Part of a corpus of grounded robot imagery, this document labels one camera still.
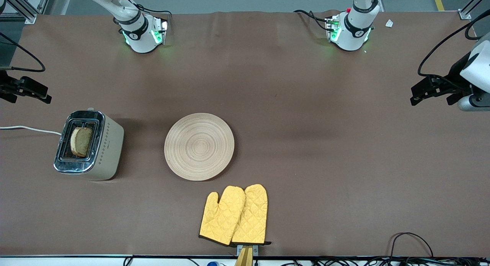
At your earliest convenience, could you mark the black tangled cable bundle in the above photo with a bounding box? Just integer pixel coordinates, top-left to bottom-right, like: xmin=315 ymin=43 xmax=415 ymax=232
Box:
xmin=279 ymin=256 xmax=490 ymax=266

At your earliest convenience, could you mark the chrome and beige toaster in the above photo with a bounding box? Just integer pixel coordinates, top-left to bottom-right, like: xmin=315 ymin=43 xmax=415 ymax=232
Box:
xmin=54 ymin=107 xmax=125 ymax=181

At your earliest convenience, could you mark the black looped cable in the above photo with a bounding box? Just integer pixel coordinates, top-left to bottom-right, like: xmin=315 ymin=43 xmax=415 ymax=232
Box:
xmin=390 ymin=232 xmax=434 ymax=259

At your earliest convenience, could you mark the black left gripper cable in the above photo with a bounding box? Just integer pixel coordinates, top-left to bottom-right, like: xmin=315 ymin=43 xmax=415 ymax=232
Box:
xmin=417 ymin=19 xmax=490 ymax=83

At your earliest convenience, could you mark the brown table cover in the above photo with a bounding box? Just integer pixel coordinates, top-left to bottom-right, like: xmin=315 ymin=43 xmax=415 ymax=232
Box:
xmin=0 ymin=10 xmax=490 ymax=257

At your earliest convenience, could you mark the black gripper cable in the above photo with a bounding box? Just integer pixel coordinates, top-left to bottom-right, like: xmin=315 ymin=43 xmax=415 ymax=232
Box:
xmin=0 ymin=32 xmax=46 ymax=73
xmin=417 ymin=19 xmax=490 ymax=83

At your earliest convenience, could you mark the black hanging cable loop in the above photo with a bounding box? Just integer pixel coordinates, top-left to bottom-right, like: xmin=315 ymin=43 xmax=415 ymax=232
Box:
xmin=464 ymin=9 xmax=490 ymax=41

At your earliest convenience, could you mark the white toaster power cord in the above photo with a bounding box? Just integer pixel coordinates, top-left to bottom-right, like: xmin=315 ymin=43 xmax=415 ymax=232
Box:
xmin=0 ymin=126 xmax=62 ymax=136

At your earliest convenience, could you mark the yellow quilted oven mitt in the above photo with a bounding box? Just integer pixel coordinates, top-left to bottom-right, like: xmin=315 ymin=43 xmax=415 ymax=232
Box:
xmin=199 ymin=186 xmax=246 ymax=246
xmin=231 ymin=184 xmax=271 ymax=246

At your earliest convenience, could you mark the black left arm base cable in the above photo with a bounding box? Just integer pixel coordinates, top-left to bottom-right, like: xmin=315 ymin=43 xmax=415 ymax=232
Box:
xmin=294 ymin=9 xmax=332 ymax=32

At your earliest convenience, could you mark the aluminium frame profile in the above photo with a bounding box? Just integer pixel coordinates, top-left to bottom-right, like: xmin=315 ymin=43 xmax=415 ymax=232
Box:
xmin=0 ymin=0 xmax=52 ymax=24
xmin=459 ymin=0 xmax=490 ymax=21

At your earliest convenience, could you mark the wooden stick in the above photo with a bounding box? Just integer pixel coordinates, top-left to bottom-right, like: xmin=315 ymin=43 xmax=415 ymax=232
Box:
xmin=235 ymin=246 xmax=254 ymax=266

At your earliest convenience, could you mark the slice of brown toast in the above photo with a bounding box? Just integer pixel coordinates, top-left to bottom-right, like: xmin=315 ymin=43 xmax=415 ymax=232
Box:
xmin=70 ymin=127 xmax=93 ymax=158

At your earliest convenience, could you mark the round wooden plate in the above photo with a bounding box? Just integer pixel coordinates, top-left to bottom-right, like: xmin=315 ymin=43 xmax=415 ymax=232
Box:
xmin=164 ymin=113 xmax=235 ymax=181

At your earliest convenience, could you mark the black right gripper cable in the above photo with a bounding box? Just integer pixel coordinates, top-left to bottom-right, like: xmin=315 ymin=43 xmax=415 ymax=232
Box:
xmin=0 ymin=32 xmax=46 ymax=73

